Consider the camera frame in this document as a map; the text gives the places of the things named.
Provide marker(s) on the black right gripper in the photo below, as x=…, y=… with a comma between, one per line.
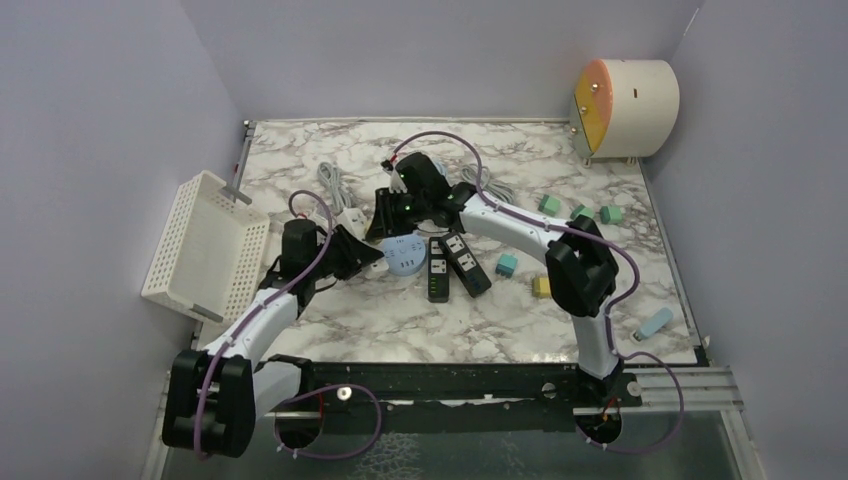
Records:
x=383, y=223

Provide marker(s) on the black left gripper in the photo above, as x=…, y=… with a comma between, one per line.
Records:
x=355, y=254

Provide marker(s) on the white power strip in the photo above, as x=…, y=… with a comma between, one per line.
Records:
x=355, y=222

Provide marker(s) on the round light blue power socket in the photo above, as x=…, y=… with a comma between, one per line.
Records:
x=405, y=255

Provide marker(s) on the black power strip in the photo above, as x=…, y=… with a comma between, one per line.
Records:
x=465, y=264
x=438, y=278

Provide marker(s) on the teal cube plug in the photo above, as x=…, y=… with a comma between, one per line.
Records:
x=506, y=265

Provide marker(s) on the yellow cube plug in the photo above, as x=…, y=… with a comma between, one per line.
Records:
x=541, y=287

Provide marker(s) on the green cube plug pair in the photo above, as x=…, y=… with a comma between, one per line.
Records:
x=582, y=211

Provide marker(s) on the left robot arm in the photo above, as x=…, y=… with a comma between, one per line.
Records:
x=217, y=394

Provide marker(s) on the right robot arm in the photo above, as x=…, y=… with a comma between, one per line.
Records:
x=580, y=266

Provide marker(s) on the white perforated plastic basket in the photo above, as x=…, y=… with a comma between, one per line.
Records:
x=207, y=262

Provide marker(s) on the white cylindrical drum device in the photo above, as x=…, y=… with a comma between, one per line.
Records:
x=623, y=108

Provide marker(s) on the light blue usb stick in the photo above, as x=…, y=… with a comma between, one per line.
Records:
x=652, y=325

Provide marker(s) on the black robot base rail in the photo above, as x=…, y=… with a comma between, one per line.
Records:
x=434, y=398

